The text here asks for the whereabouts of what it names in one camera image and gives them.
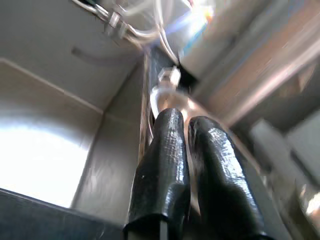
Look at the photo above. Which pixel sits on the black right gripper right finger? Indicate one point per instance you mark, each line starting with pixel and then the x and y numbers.
pixel 220 175

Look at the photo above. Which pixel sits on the small steel bowl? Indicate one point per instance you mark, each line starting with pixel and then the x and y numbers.
pixel 172 100

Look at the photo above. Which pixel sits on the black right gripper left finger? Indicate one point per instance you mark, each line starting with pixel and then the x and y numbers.
pixel 160 175

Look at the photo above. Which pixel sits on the steel tap with valve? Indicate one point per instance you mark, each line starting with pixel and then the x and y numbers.
pixel 115 22

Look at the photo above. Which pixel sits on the steel kitchen sink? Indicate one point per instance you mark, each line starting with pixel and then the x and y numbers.
pixel 50 100

